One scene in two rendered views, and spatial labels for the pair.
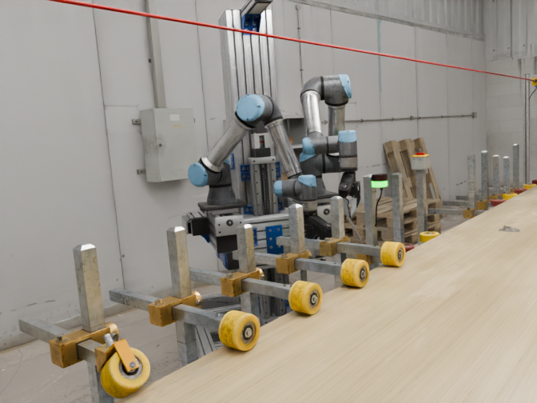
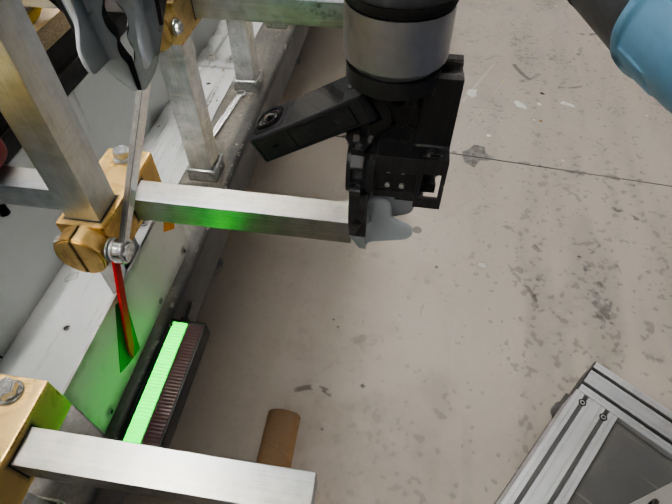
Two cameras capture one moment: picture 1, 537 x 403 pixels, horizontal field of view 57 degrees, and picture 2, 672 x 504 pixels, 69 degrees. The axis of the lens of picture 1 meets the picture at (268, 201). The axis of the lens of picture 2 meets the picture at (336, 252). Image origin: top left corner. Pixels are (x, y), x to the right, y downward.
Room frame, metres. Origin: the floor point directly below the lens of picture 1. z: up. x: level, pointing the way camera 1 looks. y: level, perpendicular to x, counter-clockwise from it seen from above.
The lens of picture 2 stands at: (2.40, -0.39, 1.21)
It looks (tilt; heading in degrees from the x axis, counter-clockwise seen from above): 50 degrees down; 148
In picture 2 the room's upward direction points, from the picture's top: straight up
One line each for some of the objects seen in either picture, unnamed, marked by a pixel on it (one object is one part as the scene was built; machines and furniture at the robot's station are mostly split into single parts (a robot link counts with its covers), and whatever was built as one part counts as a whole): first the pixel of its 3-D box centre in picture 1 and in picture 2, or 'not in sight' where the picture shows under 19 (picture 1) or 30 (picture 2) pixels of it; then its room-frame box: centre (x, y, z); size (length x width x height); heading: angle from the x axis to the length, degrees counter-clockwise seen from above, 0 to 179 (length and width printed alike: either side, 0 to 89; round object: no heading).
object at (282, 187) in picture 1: (288, 188); not in sight; (2.20, -0.10, 1.12); 0.11 x 0.11 x 0.08; 62
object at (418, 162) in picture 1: (420, 162); not in sight; (2.37, -0.75, 1.18); 0.07 x 0.07 x 0.08; 49
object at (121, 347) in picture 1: (119, 361); not in sight; (0.90, 0.31, 0.95); 0.10 x 0.04 x 0.10; 49
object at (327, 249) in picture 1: (335, 245); (172, 5); (1.78, -0.24, 0.95); 0.13 x 0.06 x 0.05; 139
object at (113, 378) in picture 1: (125, 373); not in sight; (0.89, 0.30, 0.93); 0.09 x 0.08 x 0.09; 49
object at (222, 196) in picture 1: (220, 193); not in sight; (2.51, 0.24, 1.09); 0.15 x 0.15 x 0.10
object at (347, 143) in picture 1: (347, 143); not in sight; (2.04, -0.34, 1.31); 0.09 x 0.08 x 0.11; 177
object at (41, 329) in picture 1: (61, 338); not in sight; (1.06, 0.48, 0.95); 0.36 x 0.03 x 0.03; 49
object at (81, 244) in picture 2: (370, 256); (107, 208); (1.97, -0.40, 0.85); 0.13 x 0.06 x 0.05; 139
